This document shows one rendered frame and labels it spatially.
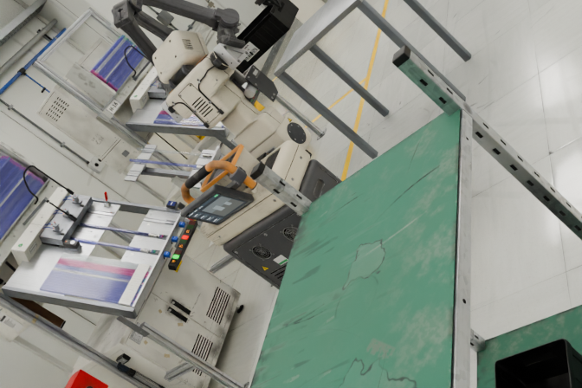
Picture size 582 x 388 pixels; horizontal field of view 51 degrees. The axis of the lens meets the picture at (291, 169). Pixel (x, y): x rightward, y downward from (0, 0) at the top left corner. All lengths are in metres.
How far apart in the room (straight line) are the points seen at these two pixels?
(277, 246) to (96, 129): 2.28
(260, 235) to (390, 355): 1.64
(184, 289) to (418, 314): 2.89
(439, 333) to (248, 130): 1.91
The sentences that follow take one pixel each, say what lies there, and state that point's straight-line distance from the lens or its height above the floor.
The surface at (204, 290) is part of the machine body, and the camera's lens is 3.75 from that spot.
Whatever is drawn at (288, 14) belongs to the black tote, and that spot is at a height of 1.05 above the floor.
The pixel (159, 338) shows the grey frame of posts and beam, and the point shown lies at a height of 0.53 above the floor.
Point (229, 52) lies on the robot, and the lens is 2.43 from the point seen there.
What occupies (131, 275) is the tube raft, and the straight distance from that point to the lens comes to 3.23.
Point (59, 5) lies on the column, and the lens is 6.54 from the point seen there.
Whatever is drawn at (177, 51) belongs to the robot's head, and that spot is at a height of 1.33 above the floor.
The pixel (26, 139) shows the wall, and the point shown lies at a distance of 5.76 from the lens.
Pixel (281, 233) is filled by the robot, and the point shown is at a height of 0.60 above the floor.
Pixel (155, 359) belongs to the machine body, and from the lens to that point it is 3.45.
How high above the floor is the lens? 1.44
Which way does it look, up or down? 17 degrees down
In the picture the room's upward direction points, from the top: 51 degrees counter-clockwise
